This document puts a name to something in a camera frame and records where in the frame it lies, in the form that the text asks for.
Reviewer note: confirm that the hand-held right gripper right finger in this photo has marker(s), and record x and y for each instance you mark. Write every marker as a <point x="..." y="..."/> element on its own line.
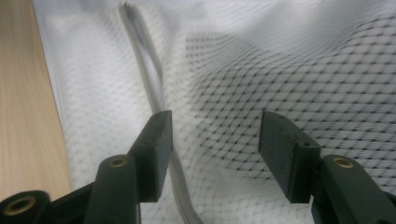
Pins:
<point x="289" y="155"/>

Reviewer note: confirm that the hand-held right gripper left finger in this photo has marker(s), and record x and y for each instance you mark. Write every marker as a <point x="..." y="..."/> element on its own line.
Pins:
<point x="154" y="155"/>

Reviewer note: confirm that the white mesh laundry bag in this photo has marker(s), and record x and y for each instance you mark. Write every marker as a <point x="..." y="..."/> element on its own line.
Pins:
<point x="249" y="77"/>

